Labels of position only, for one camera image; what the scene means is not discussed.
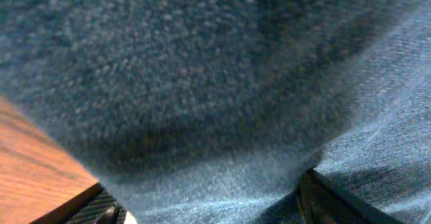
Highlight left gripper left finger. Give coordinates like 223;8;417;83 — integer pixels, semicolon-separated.
64;190;127;224

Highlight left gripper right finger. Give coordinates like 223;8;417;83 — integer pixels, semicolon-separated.
296;169;403;224

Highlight dark blue jeans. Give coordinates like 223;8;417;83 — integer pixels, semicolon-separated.
1;0;430;223

